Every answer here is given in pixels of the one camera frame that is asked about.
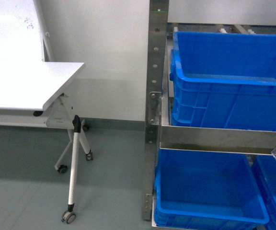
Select steel shelf rack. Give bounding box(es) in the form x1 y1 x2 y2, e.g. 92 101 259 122
142 0 276 230

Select blue crate upper shelf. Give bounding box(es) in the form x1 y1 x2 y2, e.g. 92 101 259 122
170 32 276 131

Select white board panel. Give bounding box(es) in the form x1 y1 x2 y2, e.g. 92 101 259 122
0 0 54 61

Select blue crate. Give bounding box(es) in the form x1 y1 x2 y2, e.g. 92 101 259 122
252 155 276 230
154 149 269 230

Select blue crate lower right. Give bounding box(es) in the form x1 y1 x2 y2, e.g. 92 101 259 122
252 155 276 230

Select blue crate lower left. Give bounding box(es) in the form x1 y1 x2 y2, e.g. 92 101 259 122
154 149 269 230

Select white folding table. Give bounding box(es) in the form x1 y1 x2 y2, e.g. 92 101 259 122
0 61 93 224

